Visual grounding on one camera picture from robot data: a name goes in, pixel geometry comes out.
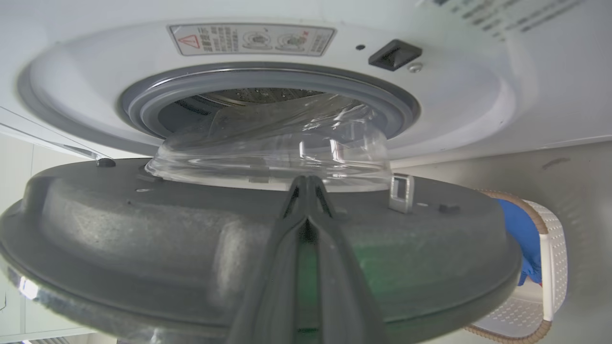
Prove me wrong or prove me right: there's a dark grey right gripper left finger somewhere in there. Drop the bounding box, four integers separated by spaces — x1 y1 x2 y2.
227 175 308 344

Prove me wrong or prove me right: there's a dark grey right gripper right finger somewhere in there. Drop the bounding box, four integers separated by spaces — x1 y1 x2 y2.
306 175 389 344

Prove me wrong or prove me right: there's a grey washing machine door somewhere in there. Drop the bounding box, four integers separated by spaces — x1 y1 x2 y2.
0 106 523 344

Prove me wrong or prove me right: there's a grey rubber door gasket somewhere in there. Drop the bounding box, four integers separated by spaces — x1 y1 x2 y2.
119 62 421 142

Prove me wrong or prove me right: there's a white washing machine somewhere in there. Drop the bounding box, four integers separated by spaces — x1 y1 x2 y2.
0 0 612 169

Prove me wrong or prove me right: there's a black door latch socket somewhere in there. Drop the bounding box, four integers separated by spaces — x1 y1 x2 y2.
368 39 423 72

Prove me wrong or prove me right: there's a blue garment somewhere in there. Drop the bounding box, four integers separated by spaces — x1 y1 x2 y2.
495 199 543 286

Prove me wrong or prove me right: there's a white laundry basket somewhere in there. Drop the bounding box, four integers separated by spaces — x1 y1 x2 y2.
463 190 568 344

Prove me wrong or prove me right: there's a warning label sticker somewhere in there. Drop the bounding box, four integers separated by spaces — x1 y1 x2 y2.
167 23 336 57

